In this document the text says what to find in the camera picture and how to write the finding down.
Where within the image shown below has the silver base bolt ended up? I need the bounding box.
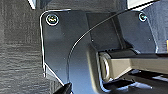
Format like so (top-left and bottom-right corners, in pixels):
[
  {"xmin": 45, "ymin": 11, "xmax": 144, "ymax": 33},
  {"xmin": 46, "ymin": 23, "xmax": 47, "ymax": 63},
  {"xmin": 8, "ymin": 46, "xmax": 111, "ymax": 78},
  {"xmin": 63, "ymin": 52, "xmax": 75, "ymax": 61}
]
[
  {"xmin": 45, "ymin": 13, "xmax": 60, "ymax": 26},
  {"xmin": 138, "ymin": 11, "xmax": 149, "ymax": 22}
]

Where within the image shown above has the white wardrobe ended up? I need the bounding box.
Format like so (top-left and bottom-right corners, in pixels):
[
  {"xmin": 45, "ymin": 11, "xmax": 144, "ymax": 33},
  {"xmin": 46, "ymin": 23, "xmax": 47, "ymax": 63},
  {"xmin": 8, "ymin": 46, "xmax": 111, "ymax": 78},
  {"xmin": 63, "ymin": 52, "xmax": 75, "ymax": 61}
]
[{"xmin": 125, "ymin": 0, "xmax": 159, "ymax": 11}]

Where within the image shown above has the white wardrobe door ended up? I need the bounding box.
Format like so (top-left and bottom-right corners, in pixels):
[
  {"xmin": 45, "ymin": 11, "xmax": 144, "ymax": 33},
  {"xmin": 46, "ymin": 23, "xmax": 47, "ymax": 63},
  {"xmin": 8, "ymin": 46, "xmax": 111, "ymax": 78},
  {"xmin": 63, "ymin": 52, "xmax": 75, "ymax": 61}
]
[{"xmin": 27, "ymin": 0, "xmax": 44, "ymax": 10}]

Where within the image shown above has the grey robot torso limb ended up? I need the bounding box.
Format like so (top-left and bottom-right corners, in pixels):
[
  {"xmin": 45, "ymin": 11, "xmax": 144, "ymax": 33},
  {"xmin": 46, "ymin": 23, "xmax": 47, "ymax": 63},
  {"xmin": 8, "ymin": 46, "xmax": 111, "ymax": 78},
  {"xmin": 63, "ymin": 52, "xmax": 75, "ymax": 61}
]
[{"xmin": 87, "ymin": 44, "xmax": 168, "ymax": 94}]

